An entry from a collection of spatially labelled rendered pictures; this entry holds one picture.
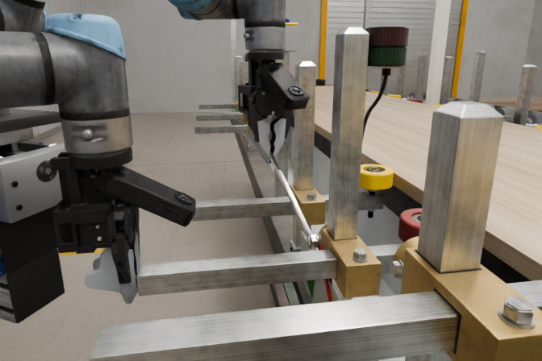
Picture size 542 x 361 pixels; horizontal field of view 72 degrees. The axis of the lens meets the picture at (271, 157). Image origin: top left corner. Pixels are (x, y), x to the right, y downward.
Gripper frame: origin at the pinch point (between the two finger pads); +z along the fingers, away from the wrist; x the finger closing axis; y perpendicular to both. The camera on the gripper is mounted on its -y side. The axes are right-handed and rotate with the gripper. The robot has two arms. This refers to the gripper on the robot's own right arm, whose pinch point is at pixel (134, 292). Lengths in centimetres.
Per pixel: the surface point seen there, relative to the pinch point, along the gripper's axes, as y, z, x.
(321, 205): -32.1, -2.5, -20.0
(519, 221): -56, -7, 2
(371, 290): -31.8, -0.4, 5.0
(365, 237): -51, 15, -39
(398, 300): -24.5, -13.4, 24.3
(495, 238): -48.9, -7.0, 5.7
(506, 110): -177, -2, -141
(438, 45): -126, -37, -134
